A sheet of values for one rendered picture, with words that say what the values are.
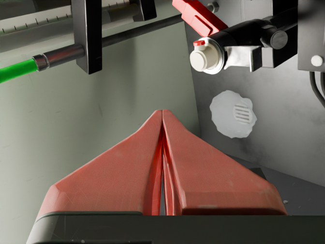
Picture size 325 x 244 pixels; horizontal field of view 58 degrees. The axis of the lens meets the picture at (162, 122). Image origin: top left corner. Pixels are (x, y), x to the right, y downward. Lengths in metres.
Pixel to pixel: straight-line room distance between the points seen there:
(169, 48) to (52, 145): 0.28
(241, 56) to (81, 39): 0.22
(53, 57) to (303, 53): 0.27
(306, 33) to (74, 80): 0.32
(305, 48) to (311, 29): 0.02
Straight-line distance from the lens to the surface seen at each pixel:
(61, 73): 0.46
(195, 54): 0.22
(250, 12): 0.34
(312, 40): 0.32
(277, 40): 0.25
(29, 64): 0.36
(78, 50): 0.37
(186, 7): 0.26
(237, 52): 0.22
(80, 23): 0.37
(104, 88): 0.50
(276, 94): 0.54
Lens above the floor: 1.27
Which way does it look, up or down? 34 degrees down
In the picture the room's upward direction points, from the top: 120 degrees counter-clockwise
